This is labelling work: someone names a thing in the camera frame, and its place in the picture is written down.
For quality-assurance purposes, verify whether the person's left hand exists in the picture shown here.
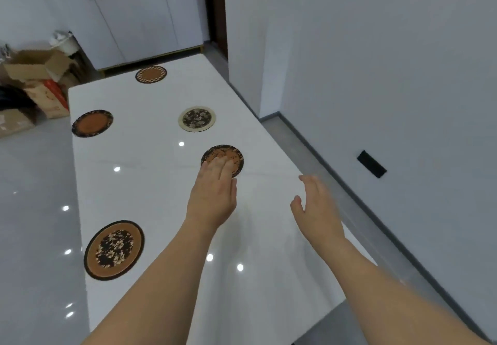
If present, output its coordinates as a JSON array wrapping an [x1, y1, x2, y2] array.
[[186, 157, 238, 230]]

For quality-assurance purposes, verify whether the person's right hand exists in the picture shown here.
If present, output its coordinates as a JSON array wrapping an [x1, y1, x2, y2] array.
[[290, 174, 346, 247]]

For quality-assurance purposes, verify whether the person's right forearm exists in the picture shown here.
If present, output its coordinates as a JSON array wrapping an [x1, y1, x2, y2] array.
[[315, 235, 492, 345]]

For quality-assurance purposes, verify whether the person's left forearm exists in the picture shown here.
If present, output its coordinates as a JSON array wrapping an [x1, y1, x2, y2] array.
[[82, 219, 219, 345]]

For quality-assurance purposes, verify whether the brown speckled round coaster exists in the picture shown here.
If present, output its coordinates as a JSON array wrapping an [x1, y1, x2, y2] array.
[[201, 145, 245, 179]]

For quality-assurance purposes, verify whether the dark grey baseboard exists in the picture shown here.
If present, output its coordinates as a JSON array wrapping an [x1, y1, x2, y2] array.
[[259, 111, 492, 342]]

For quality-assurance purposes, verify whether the cream rimmed floral round coaster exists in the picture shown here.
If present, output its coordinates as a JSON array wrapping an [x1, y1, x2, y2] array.
[[178, 106, 217, 133]]

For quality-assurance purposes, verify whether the large brown floral round coaster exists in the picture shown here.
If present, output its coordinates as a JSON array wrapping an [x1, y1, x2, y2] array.
[[83, 220, 145, 282]]

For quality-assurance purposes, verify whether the checkered rim brown round coaster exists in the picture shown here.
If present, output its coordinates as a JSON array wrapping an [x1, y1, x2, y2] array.
[[135, 65, 168, 84]]

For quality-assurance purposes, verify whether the plain brown black rimmed coaster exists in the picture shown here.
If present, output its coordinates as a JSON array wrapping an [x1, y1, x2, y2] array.
[[71, 110, 114, 138]]

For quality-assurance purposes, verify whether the white cabinet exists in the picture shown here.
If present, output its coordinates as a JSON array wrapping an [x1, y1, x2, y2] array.
[[33, 0, 205, 71]]

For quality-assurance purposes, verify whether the red printed cardboard box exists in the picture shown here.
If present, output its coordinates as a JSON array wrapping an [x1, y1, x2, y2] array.
[[23, 80, 71, 120]]

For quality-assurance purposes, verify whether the white waste bin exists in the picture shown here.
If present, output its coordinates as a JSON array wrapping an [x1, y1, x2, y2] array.
[[49, 30, 81, 55]]

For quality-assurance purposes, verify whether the flat cardboard box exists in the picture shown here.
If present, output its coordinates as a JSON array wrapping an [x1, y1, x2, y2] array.
[[0, 108, 36, 139]]

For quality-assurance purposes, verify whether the open cardboard box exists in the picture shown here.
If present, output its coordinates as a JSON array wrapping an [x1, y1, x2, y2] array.
[[3, 49, 76, 83]]

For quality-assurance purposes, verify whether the black bag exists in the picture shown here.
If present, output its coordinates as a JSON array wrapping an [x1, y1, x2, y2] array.
[[0, 85, 38, 113]]

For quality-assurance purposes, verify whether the black wall socket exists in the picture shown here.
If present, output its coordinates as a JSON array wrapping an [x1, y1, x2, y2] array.
[[357, 150, 388, 179]]

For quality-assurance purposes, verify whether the dark brown door frame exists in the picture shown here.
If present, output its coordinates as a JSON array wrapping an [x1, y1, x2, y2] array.
[[202, 0, 229, 61]]

